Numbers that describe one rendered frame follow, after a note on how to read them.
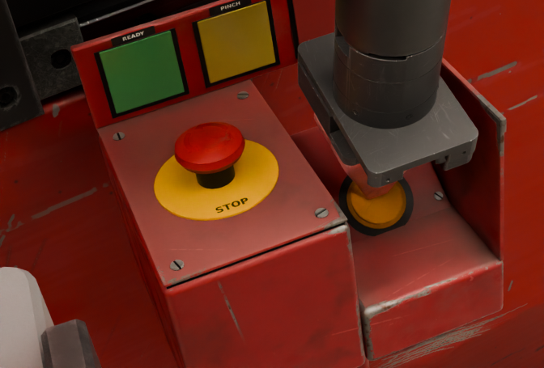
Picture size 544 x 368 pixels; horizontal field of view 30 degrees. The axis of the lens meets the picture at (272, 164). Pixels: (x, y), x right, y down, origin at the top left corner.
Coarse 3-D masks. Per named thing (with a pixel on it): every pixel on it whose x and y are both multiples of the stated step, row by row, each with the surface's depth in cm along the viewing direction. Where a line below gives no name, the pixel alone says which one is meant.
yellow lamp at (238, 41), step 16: (224, 16) 62; (240, 16) 62; (256, 16) 63; (208, 32) 62; (224, 32) 63; (240, 32) 63; (256, 32) 63; (208, 48) 63; (224, 48) 63; (240, 48) 64; (256, 48) 64; (272, 48) 64; (208, 64) 63; (224, 64) 64; (240, 64) 64; (256, 64) 65
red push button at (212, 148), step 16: (192, 128) 57; (208, 128) 57; (224, 128) 57; (176, 144) 57; (192, 144) 56; (208, 144) 56; (224, 144) 56; (240, 144) 56; (176, 160) 56; (192, 160) 55; (208, 160) 55; (224, 160) 55; (208, 176) 57; (224, 176) 57
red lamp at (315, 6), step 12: (300, 0) 63; (312, 0) 64; (324, 0) 64; (300, 12) 64; (312, 12) 64; (324, 12) 64; (300, 24) 64; (312, 24) 65; (324, 24) 65; (300, 36) 65; (312, 36) 65
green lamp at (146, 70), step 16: (128, 48) 61; (144, 48) 61; (160, 48) 62; (112, 64) 61; (128, 64) 61; (144, 64) 62; (160, 64) 62; (176, 64) 63; (112, 80) 62; (128, 80) 62; (144, 80) 62; (160, 80) 63; (176, 80) 63; (112, 96) 62; (128, 96) 63; (144, 96) 63; (160, 96) 63
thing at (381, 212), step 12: (348, 192) 64; (360, 192) 64; (396, 192) 64; (348, 204) 64; (360, 204) 64; (372, 204) 64; (384, 204) 64; (396, 204) 64; (360, 216) 63; (372, 216) 64; (384, 216) 64; (396, 216) 64
